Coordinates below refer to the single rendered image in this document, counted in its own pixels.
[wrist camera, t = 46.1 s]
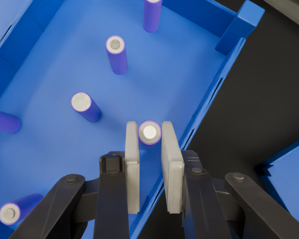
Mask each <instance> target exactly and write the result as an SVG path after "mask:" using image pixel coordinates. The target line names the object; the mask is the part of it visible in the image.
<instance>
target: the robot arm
mask: <svg viewBox="0 0 299 239"><path fill-rule="evenodd" d="M161 128H162V137H161V157H160V158H161V165H162V173H163V180H164V187H165V195H166V202H167V210H168V211H169V213H180V211H182V208H183V213H182V227H184V232H185V239H299V222H298V221H297V220H296V219H295V218H294V217H293V216H292V215H291V214H289V213H288V212H287V211H286V210H285V209H284V208H283V207H282V206H281V205H280V204H278V203H277V202H276V201H275V200H274V199H273V198H272V197H271V196H270V195H268V194H267V193H266V192H265V191H264V190H263V189H262V188H261V187H260V186H259V185H258V184H257V183H256V182H255V181H253V180H252V179H251V178H250V177H248V176H247V175H244V174H242V173H238V172H235V173H228V174H226V175H225V179H224V180H222V179H217V178H213V177H211V175H210V173H209V171H208V170H206V169H205V168H203V167H202V164H201V162H200V160H199V158H198V155H197V153H195V152H194V151H193V150H180V148H179V144H178V140H177V137H176V134H175V131H174V128H173V124H172V123H171V121H163V122H162V124H161ZM99 164H100V177H98V178H96V179H93V180H90V181H85V177H84V176H82V175H78V174H69V175H66V176H63V177H62V178H60V179H59V180H58V181H57V182H56V184H55V185H54V186H53V187H52V188H51V189H50V191H49V192H48V193H47V194H46V195H45V196H44V197H43V199H42V200H41V201H40V202H39V203H38V204H37V205H36V207H35V208H34V209H33V210H32V211H31V212H30V214H29V215H28V216H27V217H26V218H25V219H24V220H23V222H22V223H21V224H20V225H19V226H18V227H17V228H16V229H15V230H14V232H13V233H12V234H11V235H10V236H9V237H8V239H81V237H82V236H83V234H84V232H85V230H86V228H87V225H88V221H91V220H95V222H94V231H93V239H130V232H129V218H128V214H137V212H140V159H139V142H138V125H137V122H136V121H128V122H127V128H126V145H125V151H110V152H109V153H107V154H106V155H103V156H101V157H100V158H99Z"/></svg>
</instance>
